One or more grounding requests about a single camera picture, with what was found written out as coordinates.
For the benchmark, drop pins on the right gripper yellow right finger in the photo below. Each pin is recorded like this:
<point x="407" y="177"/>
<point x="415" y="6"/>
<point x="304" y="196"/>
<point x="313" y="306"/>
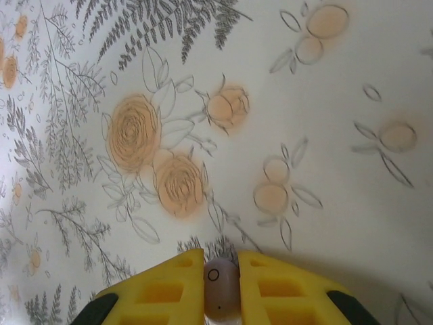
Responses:
<point x="280" y="294"/>

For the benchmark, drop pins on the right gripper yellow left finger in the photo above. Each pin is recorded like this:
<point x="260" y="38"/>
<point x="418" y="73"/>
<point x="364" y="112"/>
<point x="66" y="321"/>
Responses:
<point x="159" y="294"/>

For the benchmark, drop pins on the pale pink earbud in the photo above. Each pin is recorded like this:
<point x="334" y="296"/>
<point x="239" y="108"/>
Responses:
<point x="221" y="291"/>

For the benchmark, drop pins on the floral patterned table cover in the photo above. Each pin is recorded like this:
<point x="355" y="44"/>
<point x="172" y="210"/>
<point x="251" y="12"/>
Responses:
<point x="304" y="101"/>

